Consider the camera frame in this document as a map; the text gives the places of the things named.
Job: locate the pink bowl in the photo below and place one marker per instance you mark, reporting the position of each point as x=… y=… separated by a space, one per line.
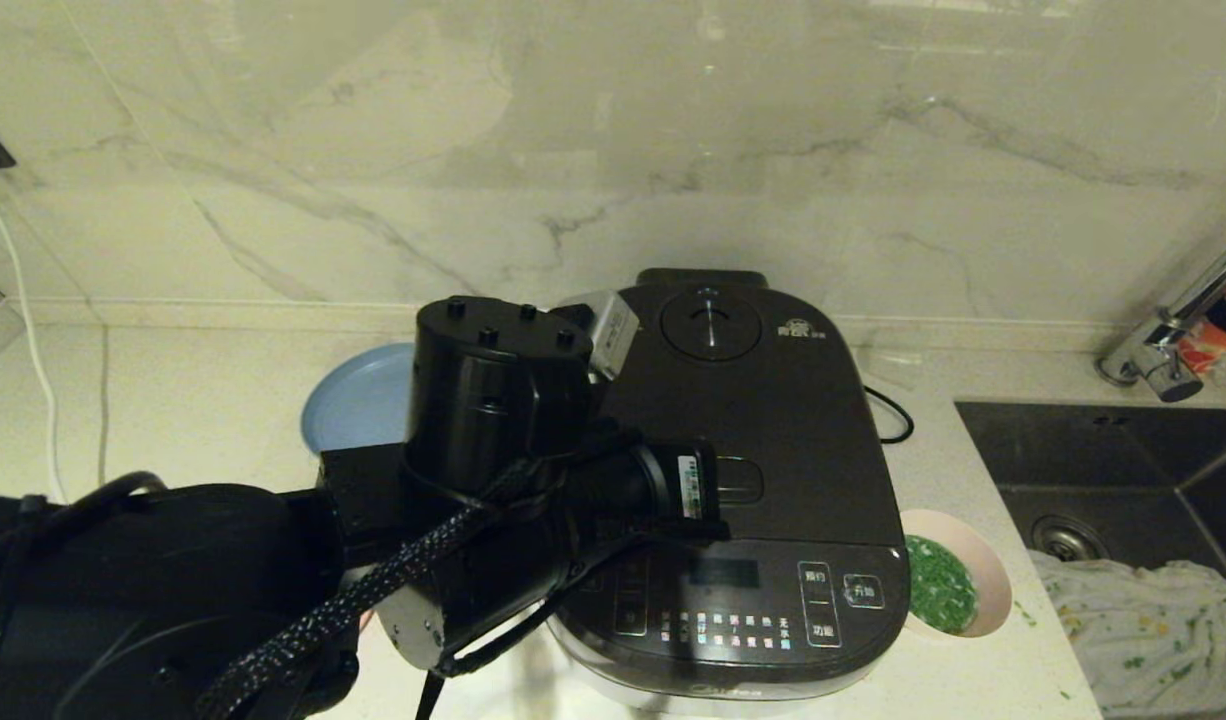
x=988 y=570

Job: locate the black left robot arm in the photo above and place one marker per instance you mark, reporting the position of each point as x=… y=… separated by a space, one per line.
x=493 y=390

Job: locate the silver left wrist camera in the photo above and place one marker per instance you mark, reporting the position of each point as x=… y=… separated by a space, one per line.
x=613 y=335

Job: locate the blue plate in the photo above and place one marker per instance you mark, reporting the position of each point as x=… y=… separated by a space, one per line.
x=358 y=400

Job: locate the white stained cloth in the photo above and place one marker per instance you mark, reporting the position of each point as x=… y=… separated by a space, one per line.
x=1143 y=630

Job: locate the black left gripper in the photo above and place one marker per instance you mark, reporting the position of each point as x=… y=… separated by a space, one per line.
x=653 y=490

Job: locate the round sink drain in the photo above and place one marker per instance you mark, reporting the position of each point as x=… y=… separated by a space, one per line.
x=1068 y=540

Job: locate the chopped green vegetables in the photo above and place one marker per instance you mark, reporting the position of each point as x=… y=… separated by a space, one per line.
x=941 y=590

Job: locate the orange printed bottle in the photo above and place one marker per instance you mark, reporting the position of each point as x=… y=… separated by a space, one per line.
x=1213 y=335

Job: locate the black rice cooker lid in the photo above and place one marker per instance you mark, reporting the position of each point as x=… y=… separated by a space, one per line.
x=803 y=420

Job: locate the chrome faucet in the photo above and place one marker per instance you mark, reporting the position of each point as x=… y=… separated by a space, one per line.
x=1158 y=355

